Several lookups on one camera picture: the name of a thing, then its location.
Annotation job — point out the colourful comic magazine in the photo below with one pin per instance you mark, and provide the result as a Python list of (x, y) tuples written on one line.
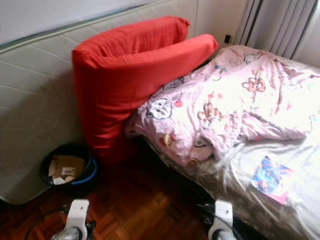
[(271, 179)]

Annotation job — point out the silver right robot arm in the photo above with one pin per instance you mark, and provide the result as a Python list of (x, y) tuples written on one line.
[(222, 236)]

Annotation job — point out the white quilted mattress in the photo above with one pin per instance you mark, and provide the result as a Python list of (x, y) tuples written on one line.
[(40, 100)]

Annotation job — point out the black waste bin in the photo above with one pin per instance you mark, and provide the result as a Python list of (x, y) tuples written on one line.
[(65, 146)]

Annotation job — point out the brown cardboard box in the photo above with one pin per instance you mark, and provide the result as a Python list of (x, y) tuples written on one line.
[(67, 164)]

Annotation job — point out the white crumpled paper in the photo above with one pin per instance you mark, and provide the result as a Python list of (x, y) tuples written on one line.
[(59, 180)]

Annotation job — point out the red folded futon cushion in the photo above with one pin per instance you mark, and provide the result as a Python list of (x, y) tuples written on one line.
[(115, 90)]

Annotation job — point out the pink cartoon print quilt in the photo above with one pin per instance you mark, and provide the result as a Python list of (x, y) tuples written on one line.
[(230, 100)]

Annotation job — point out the beige floral bed sheet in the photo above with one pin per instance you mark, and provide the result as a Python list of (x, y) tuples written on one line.
[(230, 185)]

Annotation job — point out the grey pleated curtain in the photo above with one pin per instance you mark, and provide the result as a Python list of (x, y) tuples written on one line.
[(275, 25)]

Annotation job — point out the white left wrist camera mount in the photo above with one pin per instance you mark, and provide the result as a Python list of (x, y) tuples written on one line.
[(78, 210)]

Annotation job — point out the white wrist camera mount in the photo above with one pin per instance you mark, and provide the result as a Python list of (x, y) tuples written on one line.
[(224, 214), (78, 210)]

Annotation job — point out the black wall socket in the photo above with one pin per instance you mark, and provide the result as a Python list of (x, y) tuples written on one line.
[(227, 39)]

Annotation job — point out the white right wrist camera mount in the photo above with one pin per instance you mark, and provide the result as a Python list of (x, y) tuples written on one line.
[(224, 214)]

